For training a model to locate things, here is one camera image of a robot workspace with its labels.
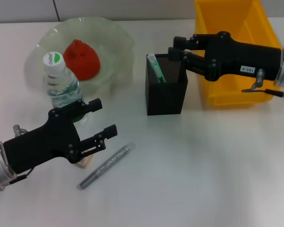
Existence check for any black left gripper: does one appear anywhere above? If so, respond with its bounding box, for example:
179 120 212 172
3 98 119 175

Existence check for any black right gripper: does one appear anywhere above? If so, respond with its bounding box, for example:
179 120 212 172
168 31 282 82

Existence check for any green utility knife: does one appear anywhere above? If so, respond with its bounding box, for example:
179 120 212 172
147 53 168 83

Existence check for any silver glitter pen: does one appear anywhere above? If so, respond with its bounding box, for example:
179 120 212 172
80 141 136 190

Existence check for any beige eraser with barcode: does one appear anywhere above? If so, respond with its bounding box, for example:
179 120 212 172
75 155 94 169

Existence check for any clear water bottle green label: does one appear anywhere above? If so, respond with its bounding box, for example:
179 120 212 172
43 52 88 126

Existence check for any red-orange plush orange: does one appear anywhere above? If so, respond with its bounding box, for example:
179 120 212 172
63 39 101 81

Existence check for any black mesh pen holder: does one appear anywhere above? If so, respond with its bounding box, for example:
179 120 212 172
145 52 189 116

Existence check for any green glass fruit plate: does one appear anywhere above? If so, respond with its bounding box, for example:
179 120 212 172
35 17 134 95

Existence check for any yellow plastic bin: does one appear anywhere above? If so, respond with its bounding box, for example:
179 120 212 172
194 0 284 107

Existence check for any left gripper cable with plugs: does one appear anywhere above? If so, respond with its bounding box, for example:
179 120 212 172
0 124 35 192

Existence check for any gripper cable with plugs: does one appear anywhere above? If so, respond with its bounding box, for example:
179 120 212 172
0 124 35 192
241 69 284 105

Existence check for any right gripper cable with plugs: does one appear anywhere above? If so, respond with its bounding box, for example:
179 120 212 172
241 69 284 105

